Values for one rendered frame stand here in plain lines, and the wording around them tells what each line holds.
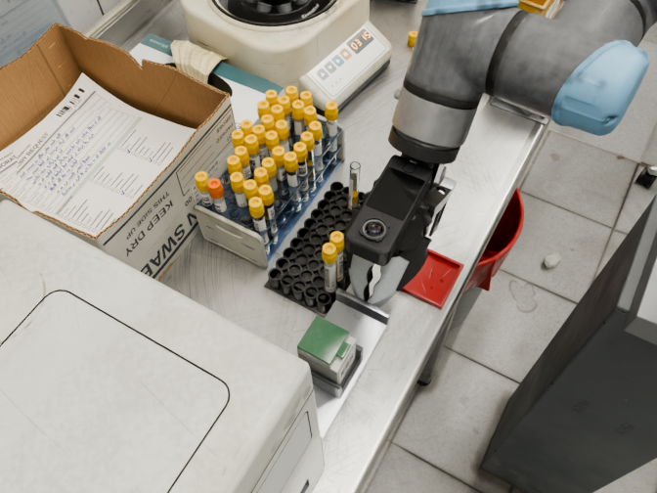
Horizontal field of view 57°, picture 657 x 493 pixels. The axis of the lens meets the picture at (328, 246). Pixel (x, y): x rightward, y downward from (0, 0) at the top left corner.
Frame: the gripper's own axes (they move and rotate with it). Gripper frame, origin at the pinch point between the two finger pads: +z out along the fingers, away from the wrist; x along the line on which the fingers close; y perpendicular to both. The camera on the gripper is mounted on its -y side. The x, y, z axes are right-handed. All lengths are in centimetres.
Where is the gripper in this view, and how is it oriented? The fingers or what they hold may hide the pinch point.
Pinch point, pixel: (365, 303)
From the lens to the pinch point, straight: 68.6
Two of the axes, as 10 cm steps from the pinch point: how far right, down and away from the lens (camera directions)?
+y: 4.4, -3.7, 8.2
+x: -8.7, -4.1, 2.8
